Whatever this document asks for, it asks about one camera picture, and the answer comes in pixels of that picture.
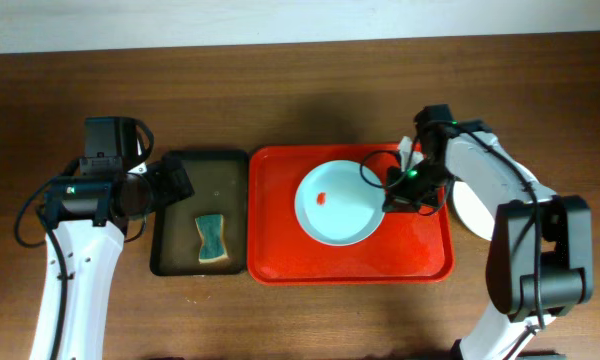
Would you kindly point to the red plastic tray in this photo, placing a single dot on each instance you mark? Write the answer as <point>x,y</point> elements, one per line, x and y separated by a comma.
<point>406,248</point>

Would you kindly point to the light blue plate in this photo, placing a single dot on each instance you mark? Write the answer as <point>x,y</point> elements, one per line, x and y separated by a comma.
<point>339,203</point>

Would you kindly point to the black rectangular tray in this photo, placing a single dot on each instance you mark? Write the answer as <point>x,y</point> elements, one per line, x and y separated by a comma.
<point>220,182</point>

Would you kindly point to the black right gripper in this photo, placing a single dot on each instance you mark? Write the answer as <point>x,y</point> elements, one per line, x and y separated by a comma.
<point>400,192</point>

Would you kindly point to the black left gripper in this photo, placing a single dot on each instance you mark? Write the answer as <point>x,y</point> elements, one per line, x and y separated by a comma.
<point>175,179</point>

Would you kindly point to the green yellow sponge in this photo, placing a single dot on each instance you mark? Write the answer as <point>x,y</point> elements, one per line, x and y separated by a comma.
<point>211,231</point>

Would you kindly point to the white plate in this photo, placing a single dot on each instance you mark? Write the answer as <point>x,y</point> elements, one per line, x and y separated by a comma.
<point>472,210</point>

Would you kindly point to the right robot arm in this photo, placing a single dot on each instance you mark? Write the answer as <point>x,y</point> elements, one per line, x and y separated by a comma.
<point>540,260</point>

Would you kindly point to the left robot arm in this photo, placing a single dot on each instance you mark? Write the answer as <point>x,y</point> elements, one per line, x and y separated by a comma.
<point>85,216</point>

